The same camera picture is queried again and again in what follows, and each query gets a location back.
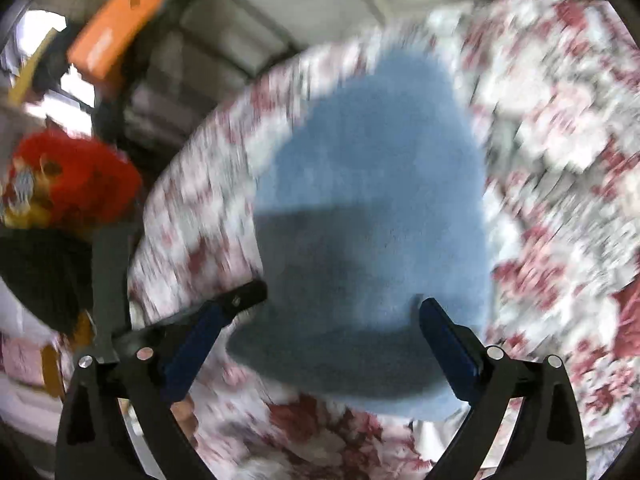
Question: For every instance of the blue fleece cloth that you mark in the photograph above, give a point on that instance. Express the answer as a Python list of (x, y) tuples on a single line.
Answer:
[(370, 185)]

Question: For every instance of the grey metal bar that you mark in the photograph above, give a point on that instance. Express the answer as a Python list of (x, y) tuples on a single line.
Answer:
[(111, 285)]

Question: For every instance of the red plush toy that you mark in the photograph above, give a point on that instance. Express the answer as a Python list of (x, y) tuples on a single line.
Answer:
[(85, 180)]

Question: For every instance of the orange box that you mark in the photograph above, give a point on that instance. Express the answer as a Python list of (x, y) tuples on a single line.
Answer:
[(110, 40)]

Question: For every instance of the yellow strip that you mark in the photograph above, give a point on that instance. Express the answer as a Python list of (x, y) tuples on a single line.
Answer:
[(31, 75)]

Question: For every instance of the dark cloth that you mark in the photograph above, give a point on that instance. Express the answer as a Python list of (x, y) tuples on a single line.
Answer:
[(40, 280)]

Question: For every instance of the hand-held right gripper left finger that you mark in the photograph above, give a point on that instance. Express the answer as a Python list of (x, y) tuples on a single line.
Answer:
[(197, 350)]

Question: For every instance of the dark storage shelf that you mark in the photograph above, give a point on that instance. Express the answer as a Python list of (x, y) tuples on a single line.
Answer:
[(200, 60)]

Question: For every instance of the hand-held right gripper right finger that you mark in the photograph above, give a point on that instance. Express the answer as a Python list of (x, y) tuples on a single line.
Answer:
[(450, 355)]

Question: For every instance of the floral bed sheet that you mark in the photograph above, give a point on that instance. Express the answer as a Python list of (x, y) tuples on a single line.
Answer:
[(550, 110)]

